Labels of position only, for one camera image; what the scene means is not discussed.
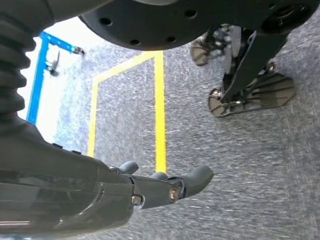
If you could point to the black round robot waist plate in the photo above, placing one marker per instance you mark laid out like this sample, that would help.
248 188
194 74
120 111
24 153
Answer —
175 23

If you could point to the black right robot foot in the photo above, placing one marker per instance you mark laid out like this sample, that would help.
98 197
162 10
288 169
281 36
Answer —
272 91

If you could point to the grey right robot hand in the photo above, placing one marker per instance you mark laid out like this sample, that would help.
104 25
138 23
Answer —
62 192

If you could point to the yellow tape floor square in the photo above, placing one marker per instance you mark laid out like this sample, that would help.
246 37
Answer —
160 116

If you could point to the blue metal rack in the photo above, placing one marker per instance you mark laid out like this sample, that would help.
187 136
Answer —
37 82

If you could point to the grey left robot foot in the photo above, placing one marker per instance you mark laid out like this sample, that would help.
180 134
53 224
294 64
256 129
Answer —
200 53

